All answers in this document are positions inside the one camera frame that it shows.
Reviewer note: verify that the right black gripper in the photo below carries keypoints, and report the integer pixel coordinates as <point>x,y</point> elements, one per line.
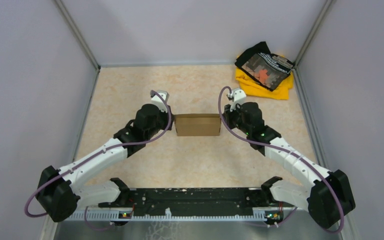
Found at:
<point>228,114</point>

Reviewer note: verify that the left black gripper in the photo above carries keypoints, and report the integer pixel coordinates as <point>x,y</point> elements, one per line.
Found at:
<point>166,116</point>

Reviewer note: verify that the brown cardboard box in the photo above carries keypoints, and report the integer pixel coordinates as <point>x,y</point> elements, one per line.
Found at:
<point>197,125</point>

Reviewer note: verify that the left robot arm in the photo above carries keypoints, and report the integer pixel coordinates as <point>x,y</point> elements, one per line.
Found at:
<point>62,191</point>

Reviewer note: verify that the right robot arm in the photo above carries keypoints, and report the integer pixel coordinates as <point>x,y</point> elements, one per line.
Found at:
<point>326,195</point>

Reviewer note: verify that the yellow folded cloth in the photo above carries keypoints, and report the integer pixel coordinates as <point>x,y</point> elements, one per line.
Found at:
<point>253,89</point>

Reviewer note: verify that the black printed folded shirt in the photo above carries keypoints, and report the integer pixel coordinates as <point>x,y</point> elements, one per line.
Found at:
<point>265,68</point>

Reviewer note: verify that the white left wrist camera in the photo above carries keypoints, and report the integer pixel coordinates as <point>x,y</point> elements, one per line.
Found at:
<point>159,98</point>

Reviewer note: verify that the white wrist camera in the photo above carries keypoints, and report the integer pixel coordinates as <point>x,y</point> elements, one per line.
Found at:
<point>237,96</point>
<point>159,98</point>

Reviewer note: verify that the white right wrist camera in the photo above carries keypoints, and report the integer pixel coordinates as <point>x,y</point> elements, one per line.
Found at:
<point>237,96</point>

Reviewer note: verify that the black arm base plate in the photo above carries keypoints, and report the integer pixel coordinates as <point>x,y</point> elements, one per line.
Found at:
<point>190,202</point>

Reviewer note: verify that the aluminium front rail frame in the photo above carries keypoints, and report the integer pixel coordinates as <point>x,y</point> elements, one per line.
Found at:
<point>119,216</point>

